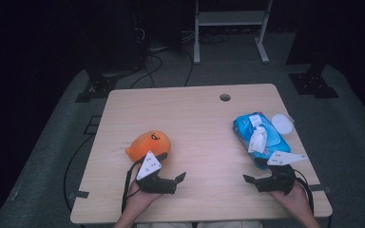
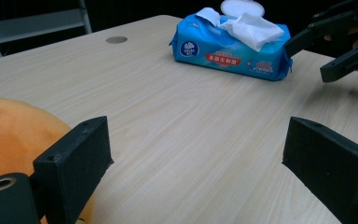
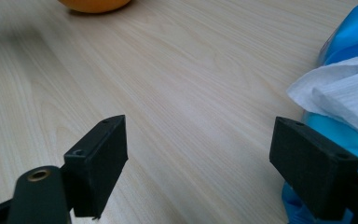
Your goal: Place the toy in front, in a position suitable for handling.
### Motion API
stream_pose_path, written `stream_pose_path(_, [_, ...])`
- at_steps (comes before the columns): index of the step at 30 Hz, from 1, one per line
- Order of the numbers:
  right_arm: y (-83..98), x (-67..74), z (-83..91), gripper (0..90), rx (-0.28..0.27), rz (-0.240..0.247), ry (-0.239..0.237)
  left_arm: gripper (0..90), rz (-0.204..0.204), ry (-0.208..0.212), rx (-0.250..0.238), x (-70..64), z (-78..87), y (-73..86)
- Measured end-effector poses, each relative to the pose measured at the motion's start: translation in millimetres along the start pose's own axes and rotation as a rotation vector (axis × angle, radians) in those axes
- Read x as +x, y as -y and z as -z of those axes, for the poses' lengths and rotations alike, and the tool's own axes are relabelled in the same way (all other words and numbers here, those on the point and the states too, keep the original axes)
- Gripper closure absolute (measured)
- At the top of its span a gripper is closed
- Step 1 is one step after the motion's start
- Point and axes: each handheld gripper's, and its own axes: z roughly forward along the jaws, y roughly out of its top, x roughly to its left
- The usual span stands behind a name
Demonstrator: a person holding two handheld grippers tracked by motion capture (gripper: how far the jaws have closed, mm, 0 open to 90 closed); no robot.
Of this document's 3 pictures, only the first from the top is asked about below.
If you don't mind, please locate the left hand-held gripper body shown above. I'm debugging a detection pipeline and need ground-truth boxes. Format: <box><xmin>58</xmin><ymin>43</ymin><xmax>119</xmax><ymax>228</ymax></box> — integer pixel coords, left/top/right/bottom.
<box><xmin>135</xmin><ymin>150</ymin><xmax>178</xmax><ymax>195</ymax></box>

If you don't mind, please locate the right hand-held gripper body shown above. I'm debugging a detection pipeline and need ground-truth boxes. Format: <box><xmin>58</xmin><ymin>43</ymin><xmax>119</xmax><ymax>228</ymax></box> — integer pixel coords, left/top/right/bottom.
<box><xmin>254</xmin><ymin>150</ymin><xmax>308</xmax><ymax>196</ymax></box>

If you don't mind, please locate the orange plush toy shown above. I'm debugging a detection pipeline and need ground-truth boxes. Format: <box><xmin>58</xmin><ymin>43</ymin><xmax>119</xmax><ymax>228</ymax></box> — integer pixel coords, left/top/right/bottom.
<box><xmin>125</xmin><ymin>130</ymin><xmax>172</xmax><ymax>164</ymax></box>

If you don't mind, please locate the white wet wipe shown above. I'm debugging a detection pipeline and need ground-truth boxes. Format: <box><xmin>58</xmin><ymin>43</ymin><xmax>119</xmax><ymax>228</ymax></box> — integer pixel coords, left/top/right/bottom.
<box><xmin>247</xmin><ymin>125</ymin><xmax>268</xmax><ymax>154</ymax></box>

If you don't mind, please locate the blue wet wipes pack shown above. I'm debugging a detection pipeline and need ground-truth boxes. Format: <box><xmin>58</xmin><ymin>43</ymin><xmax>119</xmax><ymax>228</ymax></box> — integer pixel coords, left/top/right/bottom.
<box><xmin>232</xmin><ymin>111</ymin><xmax>292</xmax><ymax>170</ymax></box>

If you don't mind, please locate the person's right hand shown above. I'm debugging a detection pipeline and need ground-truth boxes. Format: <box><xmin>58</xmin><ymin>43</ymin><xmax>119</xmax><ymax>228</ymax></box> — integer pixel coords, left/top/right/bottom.
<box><xmin>269</xmin><ymin>182</ymin><xmax>312</xmax><ymax>214</ymax></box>

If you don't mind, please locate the person's left hand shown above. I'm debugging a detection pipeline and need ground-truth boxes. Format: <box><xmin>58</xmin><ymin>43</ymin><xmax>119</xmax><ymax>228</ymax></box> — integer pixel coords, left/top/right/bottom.
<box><xmin>127</xmin><ymin>180</ymin><xmax>163</xmax><ymax>209</ymax></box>

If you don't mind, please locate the grey tape strip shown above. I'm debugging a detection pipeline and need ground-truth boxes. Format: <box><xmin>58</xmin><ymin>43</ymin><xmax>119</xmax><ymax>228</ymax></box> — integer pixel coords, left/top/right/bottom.
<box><xmin>67</xmin><ymin>189</ymin><xmax>90</xmax><ymax>201</ymax></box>
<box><xmin>308</xmin><ymin>183</ymin><xmax>333</xmax><ymax>195</ymax></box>

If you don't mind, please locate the white oval lid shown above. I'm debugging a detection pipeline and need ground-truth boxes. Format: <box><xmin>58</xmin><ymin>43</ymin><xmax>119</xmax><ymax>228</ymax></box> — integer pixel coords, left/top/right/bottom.
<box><xmin>271</xmin><ymin>113</ymin><xmax>296</xmax><ymax>136</ymax></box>

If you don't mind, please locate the black tape floor marking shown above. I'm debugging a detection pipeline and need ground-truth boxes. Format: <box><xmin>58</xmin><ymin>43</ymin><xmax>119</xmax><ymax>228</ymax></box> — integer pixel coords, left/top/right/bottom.
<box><xmin>84</xmin><ymin>115</ymin><xmax>103</xmax><ymax>136</ymax></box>

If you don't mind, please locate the black stand base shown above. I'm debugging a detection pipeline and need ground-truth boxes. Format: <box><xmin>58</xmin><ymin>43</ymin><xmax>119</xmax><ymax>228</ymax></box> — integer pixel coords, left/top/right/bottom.
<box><xmin>74</xmin><ymin>65</ymin><xmax>141</xmax><ymax>104</ymax></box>
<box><xmin>286</xmin><ymin>61</ymin><xmax>340</xmax><ymax>99</ymax></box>

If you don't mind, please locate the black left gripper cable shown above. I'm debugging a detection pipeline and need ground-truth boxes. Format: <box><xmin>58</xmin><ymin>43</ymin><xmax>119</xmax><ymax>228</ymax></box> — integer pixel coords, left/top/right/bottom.
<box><xmin>121</xmin><ymin>160</ymin><xmax>144</xmax><ymax>214</ymax></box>

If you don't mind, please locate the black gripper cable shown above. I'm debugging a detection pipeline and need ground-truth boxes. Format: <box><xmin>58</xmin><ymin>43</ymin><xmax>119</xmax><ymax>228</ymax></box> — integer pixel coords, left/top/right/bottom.
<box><xmin>121</xmin><ymin>160</ymin><xmax>144</xmax><ymax>214</ymax></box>
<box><xmin>293</xmin><ymin>169</ymin><xmax>316</xmax><ymax>214</ymax></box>

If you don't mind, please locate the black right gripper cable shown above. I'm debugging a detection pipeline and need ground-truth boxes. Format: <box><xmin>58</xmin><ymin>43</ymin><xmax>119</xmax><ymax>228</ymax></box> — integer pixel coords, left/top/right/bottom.
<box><xmin>293</xmin><ymin>169</ymin><xmax>316</xmax><ymax>214</ymax></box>

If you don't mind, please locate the looped black floor cable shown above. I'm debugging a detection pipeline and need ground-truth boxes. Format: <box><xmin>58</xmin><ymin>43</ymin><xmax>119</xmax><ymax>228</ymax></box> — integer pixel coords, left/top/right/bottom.
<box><xmin>129</xmin><ymin>53</ymin><xmax>164</xmax><ymax>89</ymax></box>

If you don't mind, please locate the long black floor cable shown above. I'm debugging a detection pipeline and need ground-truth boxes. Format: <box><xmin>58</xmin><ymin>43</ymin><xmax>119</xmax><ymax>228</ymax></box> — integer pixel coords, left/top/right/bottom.
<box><xmin>63</xmin><ymin>134</ymin><xmax>95</xmax><ymax>213</ymax></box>

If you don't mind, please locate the curved black floor cable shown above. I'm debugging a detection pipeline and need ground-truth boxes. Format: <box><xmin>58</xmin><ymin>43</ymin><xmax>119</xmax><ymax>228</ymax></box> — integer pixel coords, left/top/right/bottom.
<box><xmin>183</xmin><ymin>48</ymin><xmax>195</xmax><ymax>87</ymax></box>

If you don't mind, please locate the bundle of floor cables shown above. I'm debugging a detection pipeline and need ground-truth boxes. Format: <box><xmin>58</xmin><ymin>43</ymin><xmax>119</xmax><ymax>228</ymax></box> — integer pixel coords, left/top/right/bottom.
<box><xmin>182</xmin><ymin>29</ymin><xmax>232</xmax><ymax>46</ymax></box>

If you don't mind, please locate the white metal stand frame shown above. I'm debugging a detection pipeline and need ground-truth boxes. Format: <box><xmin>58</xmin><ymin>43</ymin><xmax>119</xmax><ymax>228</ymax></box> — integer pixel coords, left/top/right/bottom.
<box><xmin>193</xmin><ymin>0</ymin><xmax>274</xmax><ymax>66</ymax></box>

